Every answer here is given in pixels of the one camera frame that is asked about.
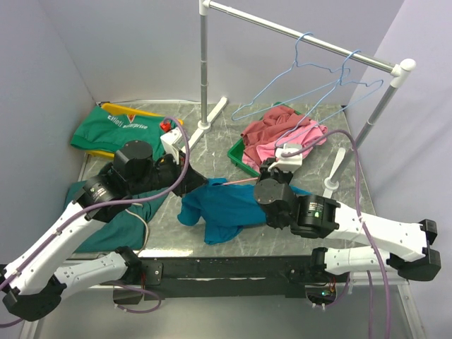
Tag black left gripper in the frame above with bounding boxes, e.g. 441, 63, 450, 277
129, 148, 208, 197

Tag pink wire hanger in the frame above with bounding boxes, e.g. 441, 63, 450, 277
222, 177, 258, 186

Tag teal blue t shirt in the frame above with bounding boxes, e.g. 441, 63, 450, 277
177, 177, 311, 246

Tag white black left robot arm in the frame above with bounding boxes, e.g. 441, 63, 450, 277
1, 141, 208, 321

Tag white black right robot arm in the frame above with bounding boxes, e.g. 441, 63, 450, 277
254, 158, 441, 282

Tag pink t shirt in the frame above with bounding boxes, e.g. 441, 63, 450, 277
242, 120, 328, 171

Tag maroon t shirt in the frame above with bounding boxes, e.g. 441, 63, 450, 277
241, 105, 304, 171

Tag green printed t shirt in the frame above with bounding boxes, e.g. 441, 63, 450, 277
71, 106, 165, 160

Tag green plastic tray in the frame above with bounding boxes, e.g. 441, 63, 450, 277
227, 102, 289, 177

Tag dark green shorts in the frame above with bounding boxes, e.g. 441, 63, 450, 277
75, 194, 168, 254

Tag yellow plastic tray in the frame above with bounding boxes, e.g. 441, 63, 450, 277
85, 102, 177, 158

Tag silver white clothes rack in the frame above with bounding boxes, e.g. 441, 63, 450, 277
176, 0, 417, 201

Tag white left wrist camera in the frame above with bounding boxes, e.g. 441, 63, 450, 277
160, 121, 183, 162

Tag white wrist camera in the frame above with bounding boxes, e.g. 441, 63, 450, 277
269, 143, 303, 173
160, 121, 183, 162

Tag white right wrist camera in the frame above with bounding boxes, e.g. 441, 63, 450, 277
269, 143, 303, 173

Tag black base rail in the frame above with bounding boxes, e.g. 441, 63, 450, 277
112, 252, 354, 305

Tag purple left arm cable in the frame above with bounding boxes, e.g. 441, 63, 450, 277
0, 116, 192, 328

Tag blue wire hanger middle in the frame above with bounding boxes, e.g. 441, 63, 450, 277
231, 32, 361, 121

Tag blue wire hanger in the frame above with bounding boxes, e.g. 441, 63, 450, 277
273, 49, 384, 148
231, 32, 361, 121

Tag blue wire hanger right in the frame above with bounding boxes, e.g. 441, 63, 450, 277
273, 49, 384, 148

